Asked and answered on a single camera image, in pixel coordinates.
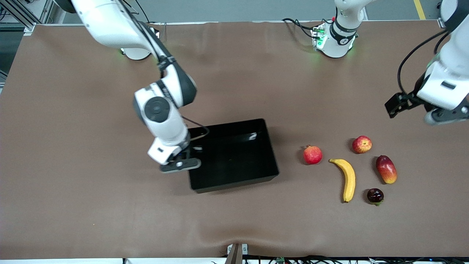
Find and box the red yellow mango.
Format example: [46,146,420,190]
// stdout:
[376,155,398,184]

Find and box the red yellow apple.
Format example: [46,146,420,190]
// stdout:
[352,135,372,154]

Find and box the yellow banana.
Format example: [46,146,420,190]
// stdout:
[329,158,356,203]

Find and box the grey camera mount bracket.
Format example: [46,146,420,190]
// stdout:
[225,243,249,264]

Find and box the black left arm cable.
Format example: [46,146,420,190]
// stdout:
[398,29,451,94]

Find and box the black base cable bundle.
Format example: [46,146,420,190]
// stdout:
[281,17,325,40]

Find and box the red pomegranate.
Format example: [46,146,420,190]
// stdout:
[303,145,323,165]

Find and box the black plastic box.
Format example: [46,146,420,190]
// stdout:
[187,118,280,194]

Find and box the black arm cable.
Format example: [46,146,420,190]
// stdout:
[398,29,451,94]
[117,0,210,142]

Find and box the aluminium frame with black brace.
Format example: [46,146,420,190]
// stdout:
[0,0,55,36]

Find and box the brown table mat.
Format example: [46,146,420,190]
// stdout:
[0,20,469,259]

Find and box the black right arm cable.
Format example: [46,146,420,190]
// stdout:
[117,0,210,142]

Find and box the dark purple mangosteen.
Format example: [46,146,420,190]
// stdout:
[367,188,384,206]

